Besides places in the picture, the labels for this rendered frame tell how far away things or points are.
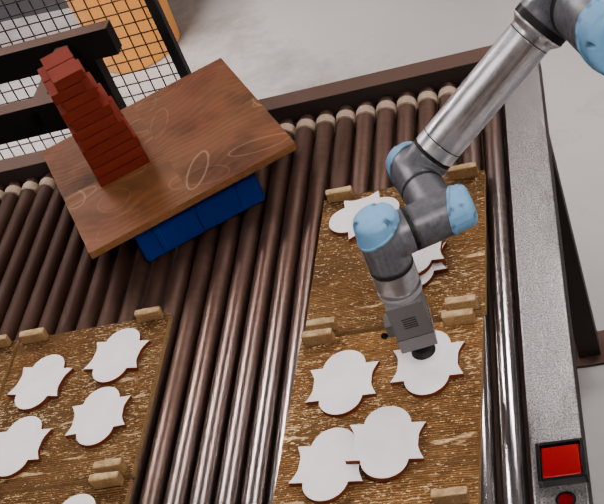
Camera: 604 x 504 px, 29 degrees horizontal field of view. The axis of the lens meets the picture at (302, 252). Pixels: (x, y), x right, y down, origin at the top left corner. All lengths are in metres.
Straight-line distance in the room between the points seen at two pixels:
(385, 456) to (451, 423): 0.13
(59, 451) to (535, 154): 1.13
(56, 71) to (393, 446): 1.15
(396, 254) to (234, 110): 0.97
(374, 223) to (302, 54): 3.19
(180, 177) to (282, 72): 2.37
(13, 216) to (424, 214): 1.41
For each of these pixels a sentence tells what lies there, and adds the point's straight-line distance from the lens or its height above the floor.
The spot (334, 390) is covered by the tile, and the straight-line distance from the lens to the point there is 2.11.
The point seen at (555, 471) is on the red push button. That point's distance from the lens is 1.91.
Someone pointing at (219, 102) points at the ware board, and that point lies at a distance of 2.81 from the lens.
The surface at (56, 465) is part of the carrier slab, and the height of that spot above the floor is 0.94.
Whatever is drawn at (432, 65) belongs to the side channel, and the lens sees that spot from 2.82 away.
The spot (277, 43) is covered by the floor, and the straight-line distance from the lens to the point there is 5.16.
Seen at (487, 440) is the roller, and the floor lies 0.92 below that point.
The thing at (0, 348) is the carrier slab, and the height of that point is 0.94.
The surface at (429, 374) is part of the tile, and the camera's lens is 2.07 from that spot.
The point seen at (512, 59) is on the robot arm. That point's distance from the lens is 1.93.
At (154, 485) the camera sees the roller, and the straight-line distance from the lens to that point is 2.16.
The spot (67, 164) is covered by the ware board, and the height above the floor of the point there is 1.04.
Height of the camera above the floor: 2.42
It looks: 38 degrees down
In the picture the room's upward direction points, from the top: 24 degrees counter-clockwise
